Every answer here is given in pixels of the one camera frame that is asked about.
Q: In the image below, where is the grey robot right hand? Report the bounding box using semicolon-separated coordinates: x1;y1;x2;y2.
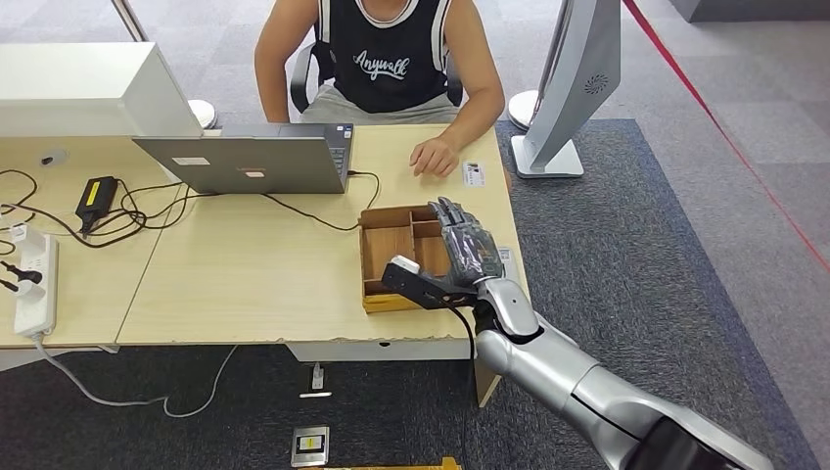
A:
428;196;507;290

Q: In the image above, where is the person's left hand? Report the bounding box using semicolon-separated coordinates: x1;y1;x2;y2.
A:
408;137;460;178

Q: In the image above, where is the white card reader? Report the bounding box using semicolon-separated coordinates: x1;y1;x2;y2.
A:
495;245;520;287

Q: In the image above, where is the person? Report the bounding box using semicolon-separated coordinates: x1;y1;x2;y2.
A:
254;0;507;178

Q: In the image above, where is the wooden desk organiser tray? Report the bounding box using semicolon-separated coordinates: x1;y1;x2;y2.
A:
357;204;478;315

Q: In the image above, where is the stanchion with round base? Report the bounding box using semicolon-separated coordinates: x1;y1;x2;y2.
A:
110;0;219;129
506;0;574;132

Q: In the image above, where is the white desk crossbeam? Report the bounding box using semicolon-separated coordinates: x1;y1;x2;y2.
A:
0;345;120;373
286;339;478;363

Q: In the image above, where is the wooden desk leg panel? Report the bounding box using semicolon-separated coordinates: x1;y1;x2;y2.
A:
474;372;504;408

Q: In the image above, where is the silver kiosk terminal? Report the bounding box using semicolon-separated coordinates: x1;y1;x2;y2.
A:
510;0;623;179

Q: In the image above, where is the dark grey floor rug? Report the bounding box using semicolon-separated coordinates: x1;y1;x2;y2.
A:
0;118;818;470

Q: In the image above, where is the grey laptop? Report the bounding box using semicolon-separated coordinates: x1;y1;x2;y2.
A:
131;122;355;196

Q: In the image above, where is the white floor plug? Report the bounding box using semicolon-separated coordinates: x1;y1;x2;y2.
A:
299;362;333;400

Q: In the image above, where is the red barrier tape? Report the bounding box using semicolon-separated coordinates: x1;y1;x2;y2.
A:
621;0;830;272

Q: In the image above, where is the metal floor socket box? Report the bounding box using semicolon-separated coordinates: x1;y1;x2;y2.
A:
290;425;331;469

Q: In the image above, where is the black laptop power adapter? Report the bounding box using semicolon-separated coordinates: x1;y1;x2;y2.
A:
74;175;120;235

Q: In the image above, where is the dark grey furniture base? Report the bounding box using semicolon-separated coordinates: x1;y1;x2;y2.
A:
668;0;830;24

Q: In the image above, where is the white counter box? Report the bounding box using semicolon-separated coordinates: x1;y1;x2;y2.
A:
0;41;205;139

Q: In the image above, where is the white power strip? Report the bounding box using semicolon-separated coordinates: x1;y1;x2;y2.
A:
13;233;60;339

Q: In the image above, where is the black plug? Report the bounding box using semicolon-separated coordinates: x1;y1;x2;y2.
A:
0;258;44;293

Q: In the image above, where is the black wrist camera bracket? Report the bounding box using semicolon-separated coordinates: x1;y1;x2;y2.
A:
381;258;482;311

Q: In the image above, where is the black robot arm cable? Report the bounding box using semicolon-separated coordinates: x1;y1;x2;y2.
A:
447;305;478;470

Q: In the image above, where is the black laptop charging cable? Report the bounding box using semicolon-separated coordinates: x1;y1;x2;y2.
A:
260;169;383;233

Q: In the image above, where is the black mains cable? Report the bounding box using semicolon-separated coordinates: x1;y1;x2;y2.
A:
0;168;196;250

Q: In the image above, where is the white power strip cable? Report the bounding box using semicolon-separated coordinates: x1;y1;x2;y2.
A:
33;334;240;420

